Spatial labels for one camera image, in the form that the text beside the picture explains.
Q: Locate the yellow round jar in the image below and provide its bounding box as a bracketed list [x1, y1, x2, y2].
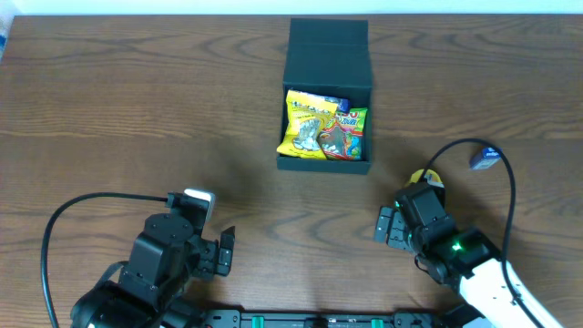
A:
[405, 169, 445, 189]

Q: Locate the colourful Haribo gummy bag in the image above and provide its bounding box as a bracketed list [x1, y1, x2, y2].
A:
[318, 108, 368, 161]

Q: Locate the small blue box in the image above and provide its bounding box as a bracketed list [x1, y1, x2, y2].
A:
[469, 147, 501, 170]

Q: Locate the dark blue chocolate bar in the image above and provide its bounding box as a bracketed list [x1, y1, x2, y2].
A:
[324, 97, 351, 113]

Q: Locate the yellow sunflower seed bag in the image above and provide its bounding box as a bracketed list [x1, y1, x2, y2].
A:
[276, 89, 339, 160]

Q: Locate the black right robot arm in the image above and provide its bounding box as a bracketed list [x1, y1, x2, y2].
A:
[374, 207, 561, 328]

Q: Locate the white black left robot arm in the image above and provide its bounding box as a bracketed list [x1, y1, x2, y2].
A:
[70, 214, 235, 328]

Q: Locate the black open gift box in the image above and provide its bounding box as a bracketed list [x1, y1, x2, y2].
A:
[276, 18, 373, 175]

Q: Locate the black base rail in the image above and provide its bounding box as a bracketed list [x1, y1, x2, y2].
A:
[201, 306, 492, 328]

